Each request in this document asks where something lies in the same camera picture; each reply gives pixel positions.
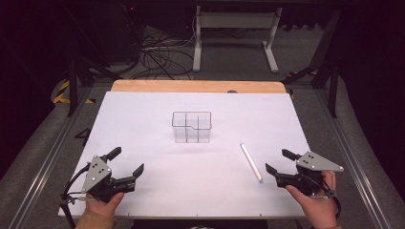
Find yellow black hazard tape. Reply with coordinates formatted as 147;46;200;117
52;79;96;105

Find black tripod stand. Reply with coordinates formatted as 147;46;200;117
59;195;77;229

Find person's left hand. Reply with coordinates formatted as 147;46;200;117
85;191;126;219

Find white metal desk frame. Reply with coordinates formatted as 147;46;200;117
192;5;284;74

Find tangle of black floor cables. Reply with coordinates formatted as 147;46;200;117
127;18;196;81

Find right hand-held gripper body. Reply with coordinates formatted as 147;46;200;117
275;150;345;197

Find aluminium floor rail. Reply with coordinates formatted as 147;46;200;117
7;87;94;229
314;89;394;229

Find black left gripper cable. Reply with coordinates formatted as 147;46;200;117
60;161;94;204

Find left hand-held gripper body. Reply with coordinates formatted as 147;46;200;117
81;155;138;203

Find person's right hand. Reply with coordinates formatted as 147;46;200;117
285;170;339;229

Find white table cover sheet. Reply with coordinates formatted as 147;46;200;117
57;91;311;219

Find white pen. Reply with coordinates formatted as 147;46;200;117
239;142;265;184

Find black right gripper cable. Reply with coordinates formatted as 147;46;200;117
313;177;342;221

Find clear acrylic organizer box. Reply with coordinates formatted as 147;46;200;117
171;111;213;144

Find black metal stand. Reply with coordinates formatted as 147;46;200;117
280;9;341;119
65;55;124;117

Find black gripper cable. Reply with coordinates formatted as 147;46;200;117
313;177;342;221
60;161;94;204

